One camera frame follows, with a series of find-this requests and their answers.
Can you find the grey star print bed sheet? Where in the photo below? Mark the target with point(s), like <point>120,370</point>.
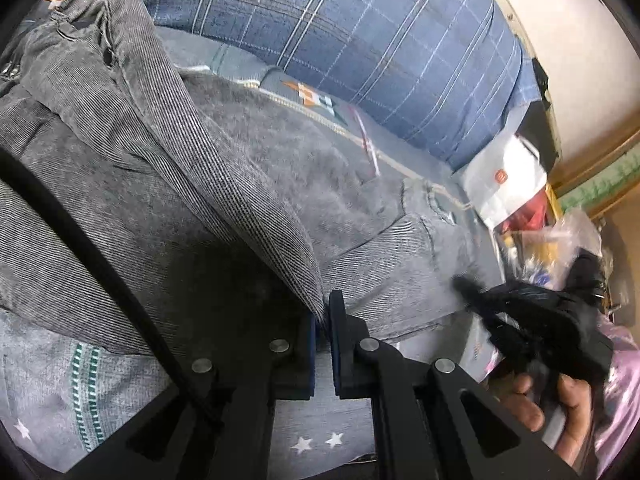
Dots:
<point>60,395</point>

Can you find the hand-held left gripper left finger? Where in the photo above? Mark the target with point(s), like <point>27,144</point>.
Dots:
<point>309,360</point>

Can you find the grey denim pants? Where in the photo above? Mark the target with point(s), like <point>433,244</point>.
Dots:
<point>150,185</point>

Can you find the clear plastic bag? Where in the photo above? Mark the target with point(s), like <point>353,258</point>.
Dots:
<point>575,232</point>

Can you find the person's right hand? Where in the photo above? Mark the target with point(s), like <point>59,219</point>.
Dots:
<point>575,410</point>

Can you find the wooden frame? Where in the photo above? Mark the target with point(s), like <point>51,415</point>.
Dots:
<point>595,170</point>

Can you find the white paper bag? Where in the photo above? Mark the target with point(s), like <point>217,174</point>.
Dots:
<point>505,180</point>

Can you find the blue plaid pillow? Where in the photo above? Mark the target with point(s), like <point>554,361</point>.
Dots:
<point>350,35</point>

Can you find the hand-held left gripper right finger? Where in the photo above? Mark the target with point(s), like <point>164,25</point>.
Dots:
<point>336,355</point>

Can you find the pink starred cloth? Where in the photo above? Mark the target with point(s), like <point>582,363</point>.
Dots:
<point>620,385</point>

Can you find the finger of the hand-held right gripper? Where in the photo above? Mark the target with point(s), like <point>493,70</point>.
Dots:
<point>472,292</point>

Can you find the red bag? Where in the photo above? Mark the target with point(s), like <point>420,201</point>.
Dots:
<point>525,217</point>

